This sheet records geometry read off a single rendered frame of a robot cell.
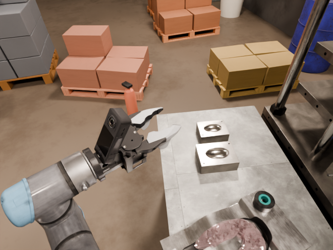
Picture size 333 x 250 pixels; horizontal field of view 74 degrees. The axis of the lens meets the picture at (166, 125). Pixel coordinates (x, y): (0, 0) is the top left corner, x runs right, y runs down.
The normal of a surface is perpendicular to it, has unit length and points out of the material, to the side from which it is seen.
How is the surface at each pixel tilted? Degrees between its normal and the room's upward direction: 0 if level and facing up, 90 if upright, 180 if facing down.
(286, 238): 0
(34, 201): 51
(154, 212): 0
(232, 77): 90
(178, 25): 90
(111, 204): 0
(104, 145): 62
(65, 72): 90
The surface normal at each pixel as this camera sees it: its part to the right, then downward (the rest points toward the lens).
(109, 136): -0.68, 0.08
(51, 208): 0.66, 0.53
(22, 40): 0.26, 0.66
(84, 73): -0.13, 0.69
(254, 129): -0.04, -0.72
